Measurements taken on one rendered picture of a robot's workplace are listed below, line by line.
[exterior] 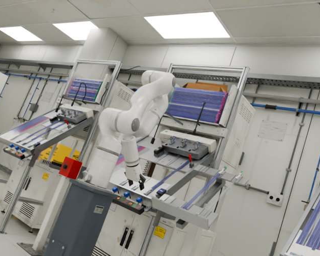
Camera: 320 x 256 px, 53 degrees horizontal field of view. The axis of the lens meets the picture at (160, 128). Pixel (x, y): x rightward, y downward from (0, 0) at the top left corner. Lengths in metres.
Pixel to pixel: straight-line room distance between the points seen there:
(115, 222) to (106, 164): 0.97
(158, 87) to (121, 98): 1.77
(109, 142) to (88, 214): 0.36
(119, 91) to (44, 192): 1.28
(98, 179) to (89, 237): 0.28
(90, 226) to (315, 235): 1.06
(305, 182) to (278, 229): 0.57
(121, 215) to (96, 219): 0.86
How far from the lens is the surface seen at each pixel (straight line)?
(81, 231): 1.62
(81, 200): 1.62
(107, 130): 1.69
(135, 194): 2.04
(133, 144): 1.77
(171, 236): 2.22
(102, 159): 1.62
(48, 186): 3.24
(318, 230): 1.75
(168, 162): 2.34
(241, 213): 3.80
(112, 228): 2.55
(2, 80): 6.40
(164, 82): 1.82
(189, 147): 2.39
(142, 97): 1.76
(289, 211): 3.65
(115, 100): 3.51
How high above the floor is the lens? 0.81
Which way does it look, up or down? 10 degrees up
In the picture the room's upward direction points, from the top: 20 degrees clockwise
